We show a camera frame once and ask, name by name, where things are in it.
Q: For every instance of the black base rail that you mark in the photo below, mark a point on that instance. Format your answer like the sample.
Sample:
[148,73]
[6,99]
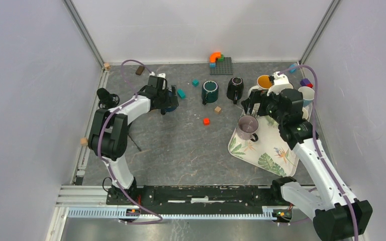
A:
[196,200]

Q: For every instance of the mauve purple mug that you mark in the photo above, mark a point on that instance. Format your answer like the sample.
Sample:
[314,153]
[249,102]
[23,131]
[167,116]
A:
[247,127]

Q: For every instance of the corner wooden cube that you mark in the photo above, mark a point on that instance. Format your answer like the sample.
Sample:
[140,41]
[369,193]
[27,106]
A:
[107,66]

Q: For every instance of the wooden cube by rail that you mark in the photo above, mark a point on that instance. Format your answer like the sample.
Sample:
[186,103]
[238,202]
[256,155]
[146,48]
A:
[84,142]

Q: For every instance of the navy blue mug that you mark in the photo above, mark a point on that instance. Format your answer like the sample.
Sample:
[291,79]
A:
[170,102]

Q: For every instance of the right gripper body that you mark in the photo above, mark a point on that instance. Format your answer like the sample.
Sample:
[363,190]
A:
[269,104]

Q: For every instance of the pink mug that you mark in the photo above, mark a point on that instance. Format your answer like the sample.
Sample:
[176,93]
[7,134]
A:
[305,114]

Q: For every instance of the black mug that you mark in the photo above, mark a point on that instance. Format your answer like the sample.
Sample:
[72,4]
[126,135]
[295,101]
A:
[235,89]

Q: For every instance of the white floral mug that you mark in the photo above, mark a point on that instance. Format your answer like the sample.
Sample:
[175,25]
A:
[263,83]

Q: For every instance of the teal cube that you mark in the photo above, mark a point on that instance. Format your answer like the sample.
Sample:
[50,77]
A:
[195,82]

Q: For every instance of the teal block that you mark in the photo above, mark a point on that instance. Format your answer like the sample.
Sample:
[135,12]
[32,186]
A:
[181,93]

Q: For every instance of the light blue mug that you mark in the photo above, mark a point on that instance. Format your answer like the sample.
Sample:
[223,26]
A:
[308,95]

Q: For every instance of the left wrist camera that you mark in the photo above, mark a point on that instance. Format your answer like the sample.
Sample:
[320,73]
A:
[157,77]

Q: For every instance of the floral leaf tray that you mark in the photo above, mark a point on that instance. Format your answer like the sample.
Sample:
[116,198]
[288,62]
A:
[270,152]

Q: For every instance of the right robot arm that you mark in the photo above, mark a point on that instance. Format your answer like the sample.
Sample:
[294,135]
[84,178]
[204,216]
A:
[336,212]

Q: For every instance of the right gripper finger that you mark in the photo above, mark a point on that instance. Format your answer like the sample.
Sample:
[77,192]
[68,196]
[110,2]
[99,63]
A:
[248,105]
[256,107]

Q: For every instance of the purple and red block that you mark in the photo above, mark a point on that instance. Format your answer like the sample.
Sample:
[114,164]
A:
[306,82]

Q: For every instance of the green lego brick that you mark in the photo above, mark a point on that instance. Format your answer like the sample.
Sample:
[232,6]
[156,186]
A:
[221,58]

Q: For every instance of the brown block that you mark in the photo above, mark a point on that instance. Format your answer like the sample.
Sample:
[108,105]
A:
[140,70]

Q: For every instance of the grey lego baseplate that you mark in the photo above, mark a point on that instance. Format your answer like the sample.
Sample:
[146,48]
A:
[223,68]

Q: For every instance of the orange curved lego piece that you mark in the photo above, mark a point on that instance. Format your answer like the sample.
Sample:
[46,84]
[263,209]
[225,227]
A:
[214,57]

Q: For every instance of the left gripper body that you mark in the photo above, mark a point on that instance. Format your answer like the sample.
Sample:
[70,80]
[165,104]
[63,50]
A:
[164,98]

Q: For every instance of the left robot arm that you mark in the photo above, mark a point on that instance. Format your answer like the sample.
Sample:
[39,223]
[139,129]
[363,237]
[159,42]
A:
[108,136]

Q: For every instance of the cream white mug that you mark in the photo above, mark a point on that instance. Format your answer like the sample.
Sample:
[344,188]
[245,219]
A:
[289,86]

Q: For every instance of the red cube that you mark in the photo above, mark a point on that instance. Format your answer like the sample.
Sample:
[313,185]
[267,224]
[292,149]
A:
[206,121]

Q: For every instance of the dark green mug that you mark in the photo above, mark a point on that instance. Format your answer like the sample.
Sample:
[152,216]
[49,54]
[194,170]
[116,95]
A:
[210,91]

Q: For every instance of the light blue block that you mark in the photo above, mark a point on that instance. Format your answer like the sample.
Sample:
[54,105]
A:
[293,67]

